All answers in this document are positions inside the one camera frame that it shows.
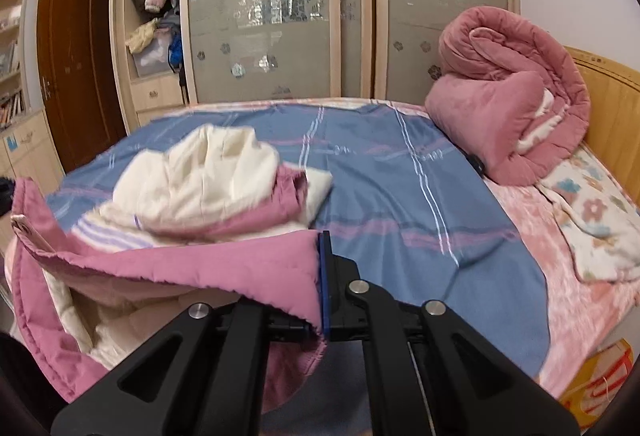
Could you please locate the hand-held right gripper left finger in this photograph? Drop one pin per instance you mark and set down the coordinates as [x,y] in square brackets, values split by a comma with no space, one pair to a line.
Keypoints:
[240,341]

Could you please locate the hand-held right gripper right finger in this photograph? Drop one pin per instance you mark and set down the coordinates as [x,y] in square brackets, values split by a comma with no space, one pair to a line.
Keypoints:
[325,281]

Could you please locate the pink and white jacket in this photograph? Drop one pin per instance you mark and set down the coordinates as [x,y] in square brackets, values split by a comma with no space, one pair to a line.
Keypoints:
[175,266]

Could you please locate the blue plaid blanket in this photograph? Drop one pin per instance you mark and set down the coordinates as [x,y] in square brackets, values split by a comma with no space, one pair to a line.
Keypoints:
[390,176]

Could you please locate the pink bed sheet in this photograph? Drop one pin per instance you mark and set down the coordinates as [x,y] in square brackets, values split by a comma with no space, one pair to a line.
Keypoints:
[550,276]

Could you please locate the rolled pink quilt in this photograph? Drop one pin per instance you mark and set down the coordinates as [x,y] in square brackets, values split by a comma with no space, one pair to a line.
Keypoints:
[490,115]

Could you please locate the beige wardrobe with glass doors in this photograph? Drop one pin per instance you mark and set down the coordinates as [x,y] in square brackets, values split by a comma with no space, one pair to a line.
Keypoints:
[280,40]

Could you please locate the beige wardrobe drawer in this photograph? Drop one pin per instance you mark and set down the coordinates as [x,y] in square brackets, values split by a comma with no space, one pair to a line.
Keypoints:
[155,96]

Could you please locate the blue cloth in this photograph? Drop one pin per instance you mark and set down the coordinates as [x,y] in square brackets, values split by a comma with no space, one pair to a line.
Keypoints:
[175,53]

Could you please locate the light wooden cabinet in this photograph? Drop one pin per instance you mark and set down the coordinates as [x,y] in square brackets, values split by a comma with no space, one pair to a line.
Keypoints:
[35,155]

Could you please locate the floral cream blanket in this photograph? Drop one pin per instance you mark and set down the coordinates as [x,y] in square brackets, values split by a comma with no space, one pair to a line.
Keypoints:
[595,216]

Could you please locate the clear storage bin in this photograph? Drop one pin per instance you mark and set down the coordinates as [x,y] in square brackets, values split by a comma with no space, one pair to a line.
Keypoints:
[150,60]

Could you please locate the orange bag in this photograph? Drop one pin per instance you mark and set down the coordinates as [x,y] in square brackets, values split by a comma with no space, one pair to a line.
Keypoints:
[600,381]

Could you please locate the cream cloth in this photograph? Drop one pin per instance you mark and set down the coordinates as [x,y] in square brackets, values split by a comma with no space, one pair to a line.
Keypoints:
[142,35]

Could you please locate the brown wooden door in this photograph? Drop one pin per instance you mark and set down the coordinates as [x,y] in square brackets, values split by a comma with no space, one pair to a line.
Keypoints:
[80,65]

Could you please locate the bookshelf with books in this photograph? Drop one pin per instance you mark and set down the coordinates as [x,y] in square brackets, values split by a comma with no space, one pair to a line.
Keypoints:
[12,105]

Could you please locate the wooden headboard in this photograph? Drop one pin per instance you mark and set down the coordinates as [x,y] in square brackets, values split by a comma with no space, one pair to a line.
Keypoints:
[615,105]

